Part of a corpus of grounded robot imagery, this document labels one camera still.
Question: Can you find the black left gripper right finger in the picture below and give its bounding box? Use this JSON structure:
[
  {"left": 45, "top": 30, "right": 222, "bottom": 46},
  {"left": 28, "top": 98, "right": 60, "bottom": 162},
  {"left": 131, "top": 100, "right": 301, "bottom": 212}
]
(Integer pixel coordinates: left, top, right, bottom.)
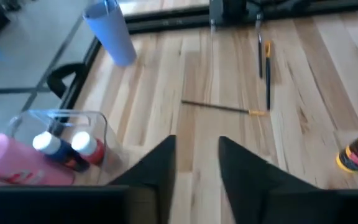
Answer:
[{"left": 218, "top": 136, "right": 358, "bottom": 224}]

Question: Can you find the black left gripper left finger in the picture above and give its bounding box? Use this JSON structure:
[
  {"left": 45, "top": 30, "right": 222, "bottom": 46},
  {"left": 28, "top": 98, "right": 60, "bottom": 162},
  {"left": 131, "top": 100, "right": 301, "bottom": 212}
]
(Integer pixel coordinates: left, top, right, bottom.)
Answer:
[{"left": 0, "top": 134, "right": 177, "bottom": 224}]

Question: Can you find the brown small paint bottle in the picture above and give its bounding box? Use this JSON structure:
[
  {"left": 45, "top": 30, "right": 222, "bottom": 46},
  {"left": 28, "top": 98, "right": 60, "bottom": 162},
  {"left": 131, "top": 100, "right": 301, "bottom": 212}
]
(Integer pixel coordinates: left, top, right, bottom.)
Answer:
[{"left": 32, "top": 131, "right": 90, "bottom": 173}]

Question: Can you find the pink large paint bottle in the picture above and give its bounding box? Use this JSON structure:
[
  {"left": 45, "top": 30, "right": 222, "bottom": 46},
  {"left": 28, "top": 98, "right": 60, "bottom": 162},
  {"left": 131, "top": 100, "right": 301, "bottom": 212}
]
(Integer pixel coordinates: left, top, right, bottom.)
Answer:
[{"left": 0, "top": 133, "right": 76, "bottom": 192}]

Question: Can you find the yellow small paint bottle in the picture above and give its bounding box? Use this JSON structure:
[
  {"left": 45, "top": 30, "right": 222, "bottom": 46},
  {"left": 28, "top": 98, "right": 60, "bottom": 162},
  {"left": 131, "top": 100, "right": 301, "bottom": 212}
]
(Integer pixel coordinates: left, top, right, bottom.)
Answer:
[{"left": 336, "top": 128, "right": 358, "bottom": 174}]

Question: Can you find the black handled paintbrush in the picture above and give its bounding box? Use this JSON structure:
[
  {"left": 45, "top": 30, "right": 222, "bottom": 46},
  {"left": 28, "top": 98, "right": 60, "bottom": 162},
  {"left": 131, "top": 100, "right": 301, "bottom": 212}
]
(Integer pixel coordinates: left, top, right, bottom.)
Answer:
[
  {"left": 264, "top": 40, "right": 272, "bottom": 111},
  {"left": 256, "top": 18, "right": 264, "bottom": 78}
]

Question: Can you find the clear plastic organizer bin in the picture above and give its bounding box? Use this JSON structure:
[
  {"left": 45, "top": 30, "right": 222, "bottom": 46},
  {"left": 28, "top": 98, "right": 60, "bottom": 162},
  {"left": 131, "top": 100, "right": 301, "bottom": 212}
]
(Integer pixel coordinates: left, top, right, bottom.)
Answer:
[{"left": 4, "top": 108, "right": 130, "bottom": 187}]

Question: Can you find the black clamp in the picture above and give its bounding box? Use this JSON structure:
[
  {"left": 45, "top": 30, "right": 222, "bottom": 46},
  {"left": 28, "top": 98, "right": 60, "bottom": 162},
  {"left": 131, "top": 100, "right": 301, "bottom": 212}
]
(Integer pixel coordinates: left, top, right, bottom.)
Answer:
[{"left": 46, "top": 63, "right": 88, "bottom": 100}]

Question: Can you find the lavender paper cup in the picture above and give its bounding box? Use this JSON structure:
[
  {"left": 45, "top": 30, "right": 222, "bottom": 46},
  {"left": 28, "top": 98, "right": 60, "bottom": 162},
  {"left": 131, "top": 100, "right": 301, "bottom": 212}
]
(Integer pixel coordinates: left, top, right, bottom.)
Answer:
[{"left": 82, "top": 0, "right": 137, "bottom": 67}]

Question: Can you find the brown handled paintbrush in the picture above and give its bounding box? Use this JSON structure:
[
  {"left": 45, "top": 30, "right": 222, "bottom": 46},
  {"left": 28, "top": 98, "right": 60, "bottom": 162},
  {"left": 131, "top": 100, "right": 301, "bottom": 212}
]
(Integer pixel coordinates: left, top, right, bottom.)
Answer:
[{"left": 180, "top": 99, "right": 267, "bottom": 117}]

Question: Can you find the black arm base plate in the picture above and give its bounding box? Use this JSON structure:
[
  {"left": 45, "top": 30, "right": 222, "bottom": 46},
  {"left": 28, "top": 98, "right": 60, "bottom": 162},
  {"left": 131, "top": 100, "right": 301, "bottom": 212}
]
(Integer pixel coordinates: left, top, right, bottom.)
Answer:
[{"left": 209, "top": 0, "right": 264, "bottom": 32}]

